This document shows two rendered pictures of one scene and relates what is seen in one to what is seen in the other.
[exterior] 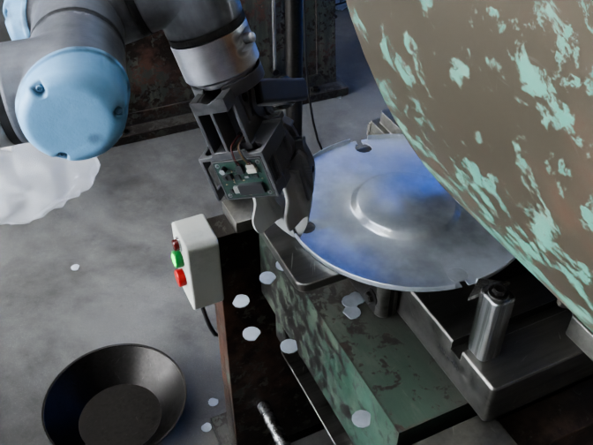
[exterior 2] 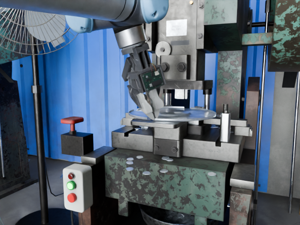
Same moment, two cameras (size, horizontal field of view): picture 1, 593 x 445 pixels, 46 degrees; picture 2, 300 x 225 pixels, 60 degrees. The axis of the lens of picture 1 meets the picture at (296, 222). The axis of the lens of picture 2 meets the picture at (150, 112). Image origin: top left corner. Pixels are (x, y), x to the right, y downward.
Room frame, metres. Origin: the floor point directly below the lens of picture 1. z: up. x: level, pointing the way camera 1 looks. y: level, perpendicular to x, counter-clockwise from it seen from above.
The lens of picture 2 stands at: (0.06, 0.50, 0.91)
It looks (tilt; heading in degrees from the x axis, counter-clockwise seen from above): 8 degrees down; 318
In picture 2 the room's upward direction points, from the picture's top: straight up
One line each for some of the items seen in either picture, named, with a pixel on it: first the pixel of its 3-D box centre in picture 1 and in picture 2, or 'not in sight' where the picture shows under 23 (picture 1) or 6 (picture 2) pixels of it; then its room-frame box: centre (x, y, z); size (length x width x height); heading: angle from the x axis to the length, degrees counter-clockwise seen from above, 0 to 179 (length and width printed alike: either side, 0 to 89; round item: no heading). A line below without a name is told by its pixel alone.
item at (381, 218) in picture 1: (405, 203); (171, 112); (0.65, -0.13, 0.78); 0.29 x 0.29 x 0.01
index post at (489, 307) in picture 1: (491, 320); (225, 126); (0.49, -0.20, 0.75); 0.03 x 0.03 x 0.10; 25
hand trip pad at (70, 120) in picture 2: not in sight; (72, 128); (0.91, 0.10, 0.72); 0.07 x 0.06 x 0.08; 115
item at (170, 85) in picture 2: not in sight; (182, 87); (0.71, -0.25, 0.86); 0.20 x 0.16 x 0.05; 25
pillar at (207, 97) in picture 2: not in sight; (206, 102); (0.66, -0.34, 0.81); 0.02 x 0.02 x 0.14
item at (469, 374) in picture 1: (476, 240); (181, 136); (0.71, -0.24, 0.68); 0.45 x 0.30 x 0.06; 25
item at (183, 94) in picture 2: not in sight; (181, 93); (0.70, -0.24, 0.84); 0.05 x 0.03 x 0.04; 25
